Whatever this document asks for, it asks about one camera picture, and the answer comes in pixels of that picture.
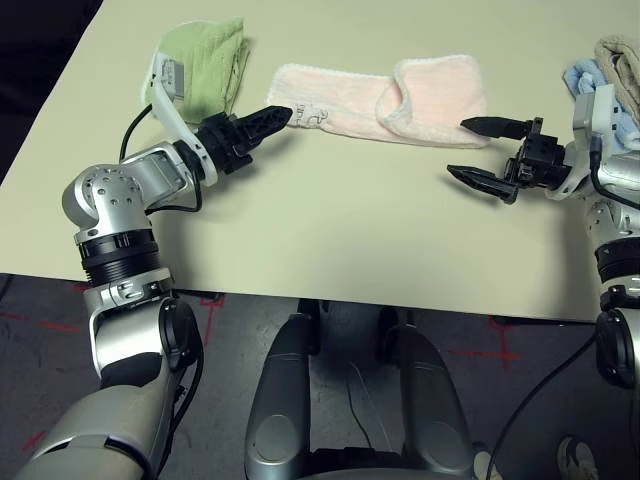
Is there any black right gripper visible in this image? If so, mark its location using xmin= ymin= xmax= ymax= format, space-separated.
xmin=447 ymin=117 xmax=573 ymax=203

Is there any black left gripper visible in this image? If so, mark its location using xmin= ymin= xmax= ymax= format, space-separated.
xmin=197 ymin=106 xmax=293 ymax=175

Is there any pink towel with swan embroidery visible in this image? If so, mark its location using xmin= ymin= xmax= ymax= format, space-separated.
xmin=264 ymin=53 xmax=489 ymax=150

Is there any green folded towel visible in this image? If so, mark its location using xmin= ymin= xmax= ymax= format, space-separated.
xmin=141 ymin=17 xmax=254 ymax=126

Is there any light blue folded towel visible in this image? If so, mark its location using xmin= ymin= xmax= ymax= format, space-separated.
xmin=563 ymin=59 xmax=640 ymax=156

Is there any beige folded towel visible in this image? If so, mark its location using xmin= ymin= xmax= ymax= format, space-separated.
xmin=593 ymin=33 xmax=640 ymax=121

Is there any black foam floor mat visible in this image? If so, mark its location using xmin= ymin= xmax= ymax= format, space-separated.
xmin=0 ymin=0 xmax=104 ymax=184

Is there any grey robot right leg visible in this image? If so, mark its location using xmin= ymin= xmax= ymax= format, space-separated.
xmin=377 ymin=319 xmax=474 ymax=476

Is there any grey robot leg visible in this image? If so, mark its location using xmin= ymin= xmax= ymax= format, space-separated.
xmin=377 ymin=319 xmax=474 ymax=476
xmin=244 ymin=312 xmax=321 ymax=480

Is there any grey robot left leg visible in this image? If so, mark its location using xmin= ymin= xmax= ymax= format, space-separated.
xmin=244 ymin=312 xmax=321 ymax=480

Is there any grey white bystander sneaker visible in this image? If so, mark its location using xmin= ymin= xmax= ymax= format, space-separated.
xmin=557 ymin=435 xmax=599 ymax=480
xmin=472 ymin=442 xmax=506 ymax=480

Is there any robot pelvis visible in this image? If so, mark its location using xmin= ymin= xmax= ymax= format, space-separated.
xmin=299 ymin=447 xmax=401 ymax=480

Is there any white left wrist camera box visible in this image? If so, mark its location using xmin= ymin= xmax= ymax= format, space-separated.
xmin=151 ymin=53 xmax=220 ymax=185

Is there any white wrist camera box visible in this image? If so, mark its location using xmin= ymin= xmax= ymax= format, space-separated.
xmin=151 ymin=53 xmax=220 ymax=185
xmin=547 ymin=83 xmax=617 ymax=199

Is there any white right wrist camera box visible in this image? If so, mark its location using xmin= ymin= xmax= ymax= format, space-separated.
xmin=547 ymin=83 xmax=617 ymax=199

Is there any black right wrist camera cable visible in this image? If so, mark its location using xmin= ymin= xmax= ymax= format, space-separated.
xmin=487 ymin=134 xmax=640 ymax=480

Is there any thin black floor cable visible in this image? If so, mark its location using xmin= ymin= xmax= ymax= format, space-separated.
xmin=347 ymin=379 xmax=376 ymax=449

